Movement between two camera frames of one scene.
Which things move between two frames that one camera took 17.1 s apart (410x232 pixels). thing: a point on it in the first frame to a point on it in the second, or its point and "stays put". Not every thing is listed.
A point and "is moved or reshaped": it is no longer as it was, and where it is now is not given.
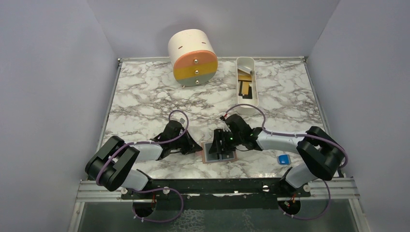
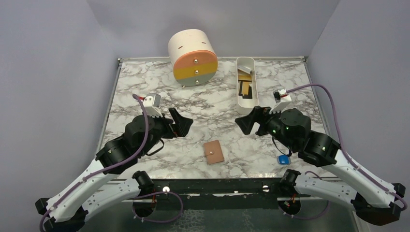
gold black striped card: [245, 90] stays put
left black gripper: [191, 146] to [181, 127]
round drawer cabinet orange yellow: [194, 57] stays put
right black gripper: [219, 135] to [261, 114]
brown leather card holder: [212, 157] is moved or reshaped
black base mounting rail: [217, 194] stays put
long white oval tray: [246, 89] stays put
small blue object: [284, 159] stays put
